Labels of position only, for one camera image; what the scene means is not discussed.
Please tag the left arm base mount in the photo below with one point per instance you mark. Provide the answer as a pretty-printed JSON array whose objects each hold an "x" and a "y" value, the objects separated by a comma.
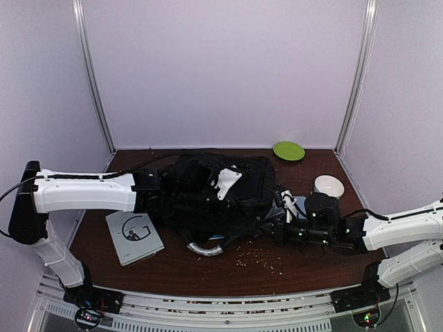
[{"x": 91, "y": 312}]

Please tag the grey book letter G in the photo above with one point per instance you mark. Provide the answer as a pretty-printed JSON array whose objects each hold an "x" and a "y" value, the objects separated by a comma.
[{"x": 134, "y": 236}]

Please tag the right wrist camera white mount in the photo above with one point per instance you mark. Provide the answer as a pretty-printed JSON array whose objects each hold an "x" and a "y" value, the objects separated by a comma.
[{"x": 285, "y": 200}]

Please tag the right aluminium frame post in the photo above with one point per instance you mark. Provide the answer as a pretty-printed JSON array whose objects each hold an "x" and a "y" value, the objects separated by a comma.
[{"x": 367, "y": 36}]

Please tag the black backpack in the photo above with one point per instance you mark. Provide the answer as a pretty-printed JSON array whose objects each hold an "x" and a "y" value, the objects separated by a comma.
[{"x": 196, "y": 229}]

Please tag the aluminium frame post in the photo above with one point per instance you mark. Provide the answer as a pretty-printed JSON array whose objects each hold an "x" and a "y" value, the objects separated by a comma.
[
  {"x": 81, "y": 27},
  {"x": 367, "y": 36}
]

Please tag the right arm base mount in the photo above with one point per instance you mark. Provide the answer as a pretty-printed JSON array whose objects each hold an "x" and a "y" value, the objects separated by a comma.
[{"x": 363, "y": 303}]

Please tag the dog picture book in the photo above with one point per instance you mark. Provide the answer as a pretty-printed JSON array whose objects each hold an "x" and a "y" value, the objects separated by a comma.
[{"x": 217, "y": 237}]

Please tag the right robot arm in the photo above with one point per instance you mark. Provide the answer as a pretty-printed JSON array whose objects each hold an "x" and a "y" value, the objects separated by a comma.
[{"x": 360, "y": 232}]

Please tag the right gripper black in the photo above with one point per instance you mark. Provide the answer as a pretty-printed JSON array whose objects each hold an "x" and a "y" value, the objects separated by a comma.
[{"x": 278, "y": 236}]

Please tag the front aluminium rail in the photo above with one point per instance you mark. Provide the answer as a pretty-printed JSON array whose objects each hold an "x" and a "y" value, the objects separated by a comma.
[{"x": 308, "y": 311}]

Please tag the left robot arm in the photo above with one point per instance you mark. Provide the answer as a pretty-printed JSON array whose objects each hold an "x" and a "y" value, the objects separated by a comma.
[{"x": 42, "y": 191}]

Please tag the blue glasses case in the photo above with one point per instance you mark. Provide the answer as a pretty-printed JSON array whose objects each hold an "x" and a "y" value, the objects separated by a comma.
[{"x": 299, "y": 203}]

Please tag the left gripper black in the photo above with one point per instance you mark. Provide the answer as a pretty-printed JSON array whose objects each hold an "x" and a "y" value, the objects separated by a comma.
[{"x": 230, "y": 196}]

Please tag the green plate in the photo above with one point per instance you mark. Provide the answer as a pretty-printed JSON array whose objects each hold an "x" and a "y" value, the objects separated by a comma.
[{"x": 288, "y": 151}]

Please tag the left aluminium frame post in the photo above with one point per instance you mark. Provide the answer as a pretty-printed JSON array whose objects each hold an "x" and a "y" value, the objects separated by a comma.
[{"x": 81, "y": 27}]

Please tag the white ribbed bowl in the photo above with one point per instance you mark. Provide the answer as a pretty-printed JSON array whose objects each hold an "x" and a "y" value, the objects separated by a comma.
[{"x": 329, "y": 185}]

